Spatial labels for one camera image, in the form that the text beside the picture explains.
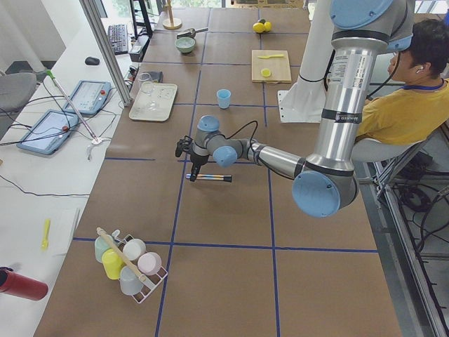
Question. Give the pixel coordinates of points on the steel ice scoop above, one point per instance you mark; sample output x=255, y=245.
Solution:
x=191, y=32

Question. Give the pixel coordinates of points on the yellow cup in rack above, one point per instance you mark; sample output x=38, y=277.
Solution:
x=112, y=264

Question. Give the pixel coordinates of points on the white cup in rack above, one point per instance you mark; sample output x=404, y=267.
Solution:
x=134, y=248

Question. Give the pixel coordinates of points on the cream bear tray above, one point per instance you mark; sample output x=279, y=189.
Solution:
x=164, y=95

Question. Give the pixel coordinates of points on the white wire cup rack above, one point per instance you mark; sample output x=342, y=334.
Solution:
x=150, y=282

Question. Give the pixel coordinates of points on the clear wine glass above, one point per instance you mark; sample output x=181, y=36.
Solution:
x=147, y=87

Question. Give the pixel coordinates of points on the grey cup in rack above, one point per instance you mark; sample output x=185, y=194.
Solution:
x=129, y=283

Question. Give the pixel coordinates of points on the yellow lemon left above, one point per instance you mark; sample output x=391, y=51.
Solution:
x=259, y=27

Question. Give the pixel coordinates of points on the aluminium frame post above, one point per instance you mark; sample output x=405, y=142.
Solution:
x=94, y=20

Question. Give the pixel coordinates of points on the bamboo cutting board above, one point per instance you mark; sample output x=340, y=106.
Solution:
x=280, y=67

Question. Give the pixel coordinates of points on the green cup in rack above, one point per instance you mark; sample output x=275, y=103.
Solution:
x=100, y=246

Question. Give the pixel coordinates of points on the steel muddler black tip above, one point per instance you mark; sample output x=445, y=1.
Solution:
x=212, y=177

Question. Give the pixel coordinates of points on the wooden cup tree stand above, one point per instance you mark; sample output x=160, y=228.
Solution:
x=171, y=22

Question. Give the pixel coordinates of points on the yellow lemon upper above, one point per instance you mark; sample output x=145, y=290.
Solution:
x=267, y=26

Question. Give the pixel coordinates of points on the person in yellow shirt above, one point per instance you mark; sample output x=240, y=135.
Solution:
x=410, y=114

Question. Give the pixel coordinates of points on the yellow plastic knife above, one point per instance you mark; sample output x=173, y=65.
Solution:
x=264, y=57

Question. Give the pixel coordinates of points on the white chair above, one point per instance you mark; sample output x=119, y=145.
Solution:
x=372, y=150

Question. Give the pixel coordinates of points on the yellow lemon slices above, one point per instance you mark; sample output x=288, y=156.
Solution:
x=265, y=72

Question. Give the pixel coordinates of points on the light blue cup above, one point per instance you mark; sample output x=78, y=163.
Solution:
x=223, y=98

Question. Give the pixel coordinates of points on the black keyboard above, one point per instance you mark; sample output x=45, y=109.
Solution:
x=118, y=38

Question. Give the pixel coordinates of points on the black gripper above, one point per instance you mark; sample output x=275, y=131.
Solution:
x=198, y=159

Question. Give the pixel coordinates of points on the small yellow plastic tool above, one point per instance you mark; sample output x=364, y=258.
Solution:
x=46, y=229

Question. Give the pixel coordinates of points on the pink cup in rack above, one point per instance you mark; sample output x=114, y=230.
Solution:
x=149, y=263

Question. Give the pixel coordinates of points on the black computer mouse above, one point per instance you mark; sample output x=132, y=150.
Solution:
x=92, y=61

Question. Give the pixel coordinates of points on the near blue teach pendant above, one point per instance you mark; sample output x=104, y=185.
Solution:
x=49, y=132

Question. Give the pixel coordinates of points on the blue teach pendant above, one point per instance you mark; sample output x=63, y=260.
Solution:
x=49, y=132
x=90, y=96

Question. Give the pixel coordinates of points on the red bottle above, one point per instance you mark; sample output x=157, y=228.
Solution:
x=21, y=286

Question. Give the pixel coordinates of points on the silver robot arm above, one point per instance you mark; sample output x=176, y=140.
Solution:
x=349, y=35

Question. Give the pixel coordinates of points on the green bowl of ice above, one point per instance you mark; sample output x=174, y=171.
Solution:
x=185, y=44

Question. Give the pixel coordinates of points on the far blue teach pendant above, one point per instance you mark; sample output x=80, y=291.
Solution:
x=90, y=96

